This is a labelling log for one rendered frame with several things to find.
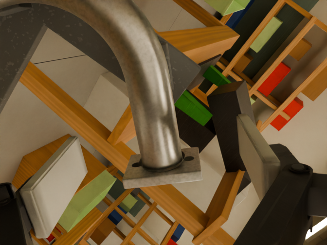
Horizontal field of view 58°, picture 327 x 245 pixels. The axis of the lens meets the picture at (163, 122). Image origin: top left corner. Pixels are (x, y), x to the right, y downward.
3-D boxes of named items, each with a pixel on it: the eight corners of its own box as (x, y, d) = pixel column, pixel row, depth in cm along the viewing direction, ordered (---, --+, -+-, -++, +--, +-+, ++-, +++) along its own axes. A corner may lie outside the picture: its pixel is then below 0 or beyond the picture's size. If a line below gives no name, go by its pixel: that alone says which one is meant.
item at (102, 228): (34, 212, 456) (144, 317, 428) (119, 149, 670) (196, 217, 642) (24, 230, 482) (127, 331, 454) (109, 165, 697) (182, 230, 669)
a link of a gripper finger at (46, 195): (48, 238, 15) (35, 240, 15) (88, 172, 22) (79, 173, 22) (31, 189, 14) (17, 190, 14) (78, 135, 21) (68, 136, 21)
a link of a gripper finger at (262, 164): (263, 162, 13) (281, 160, 13) (235, 114, 20) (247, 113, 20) (266, 218, 14) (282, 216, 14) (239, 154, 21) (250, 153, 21)
